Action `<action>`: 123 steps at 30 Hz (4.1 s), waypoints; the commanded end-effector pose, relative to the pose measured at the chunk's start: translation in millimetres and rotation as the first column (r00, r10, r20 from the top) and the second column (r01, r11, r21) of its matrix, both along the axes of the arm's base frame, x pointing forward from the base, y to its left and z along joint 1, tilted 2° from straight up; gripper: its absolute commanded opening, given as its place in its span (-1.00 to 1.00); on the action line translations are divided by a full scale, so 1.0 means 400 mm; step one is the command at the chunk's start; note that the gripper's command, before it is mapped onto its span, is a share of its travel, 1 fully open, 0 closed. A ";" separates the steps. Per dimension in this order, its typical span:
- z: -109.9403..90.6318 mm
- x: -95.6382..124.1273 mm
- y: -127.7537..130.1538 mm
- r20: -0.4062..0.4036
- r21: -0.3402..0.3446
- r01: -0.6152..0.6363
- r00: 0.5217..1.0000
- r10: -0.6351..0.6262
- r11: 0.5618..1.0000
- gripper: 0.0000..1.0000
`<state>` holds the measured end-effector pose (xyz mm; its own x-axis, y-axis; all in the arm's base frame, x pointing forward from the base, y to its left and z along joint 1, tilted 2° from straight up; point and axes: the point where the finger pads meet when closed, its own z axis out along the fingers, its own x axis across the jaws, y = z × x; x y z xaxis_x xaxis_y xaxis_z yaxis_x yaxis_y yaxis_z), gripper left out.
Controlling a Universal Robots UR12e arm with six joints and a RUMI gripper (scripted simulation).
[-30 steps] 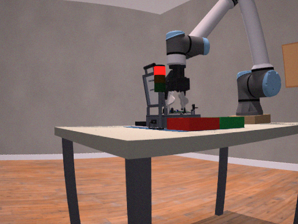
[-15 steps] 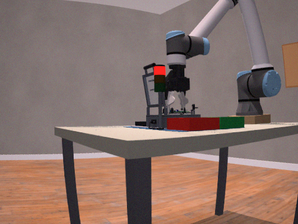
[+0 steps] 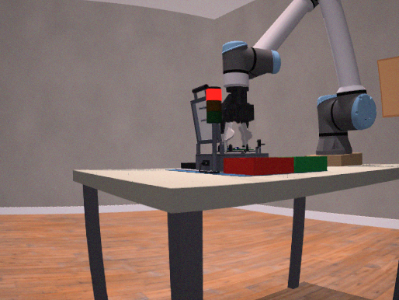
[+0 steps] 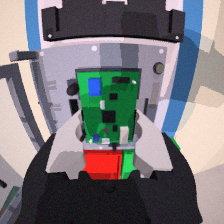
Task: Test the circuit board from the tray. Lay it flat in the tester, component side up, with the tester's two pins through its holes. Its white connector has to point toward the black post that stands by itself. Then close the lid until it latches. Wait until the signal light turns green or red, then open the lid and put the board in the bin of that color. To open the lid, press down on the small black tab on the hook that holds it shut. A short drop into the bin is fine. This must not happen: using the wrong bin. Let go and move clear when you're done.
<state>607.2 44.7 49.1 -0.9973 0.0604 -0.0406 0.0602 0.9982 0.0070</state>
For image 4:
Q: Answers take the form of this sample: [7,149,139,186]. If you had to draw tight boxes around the red bin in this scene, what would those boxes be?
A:
[83,149,122,179]

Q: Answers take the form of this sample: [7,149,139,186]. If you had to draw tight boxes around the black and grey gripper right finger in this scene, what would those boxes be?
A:
[133,109,203,224]

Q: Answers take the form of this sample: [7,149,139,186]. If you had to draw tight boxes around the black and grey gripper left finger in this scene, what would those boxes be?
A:
[17,109,86,224]

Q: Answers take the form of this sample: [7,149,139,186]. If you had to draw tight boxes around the green bin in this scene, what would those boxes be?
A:
[120,137,181,179]

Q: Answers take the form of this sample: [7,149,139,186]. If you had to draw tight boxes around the green circuit board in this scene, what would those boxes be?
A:
[77,72,139,144]

